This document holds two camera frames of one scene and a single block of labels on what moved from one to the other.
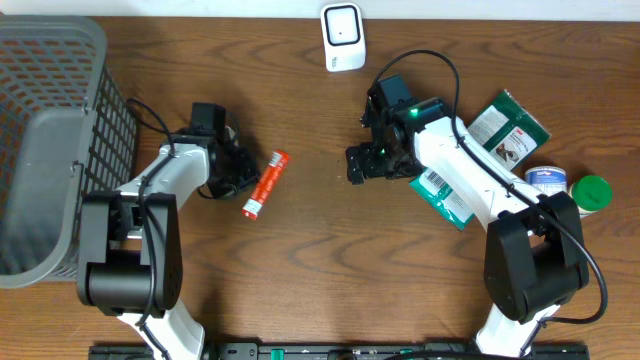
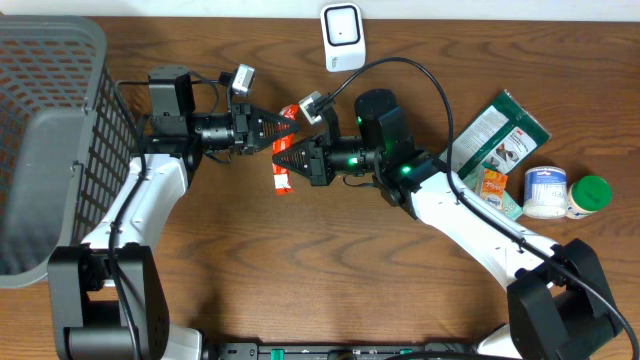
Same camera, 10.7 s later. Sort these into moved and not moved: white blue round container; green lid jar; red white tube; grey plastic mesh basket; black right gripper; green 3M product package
Moved: black right gripper; red white tube
Not moved: green 3M product package; grey plastic mesh basket; green lid jar; white blue round container
